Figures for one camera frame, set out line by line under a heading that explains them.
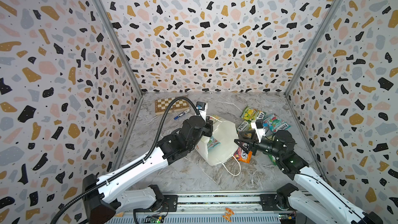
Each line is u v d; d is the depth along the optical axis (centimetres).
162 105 110
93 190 38
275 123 100
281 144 56
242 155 88
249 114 106
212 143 88
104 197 38
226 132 90
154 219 70
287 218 72
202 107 58
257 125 63
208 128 60
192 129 48
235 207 73
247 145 63
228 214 70
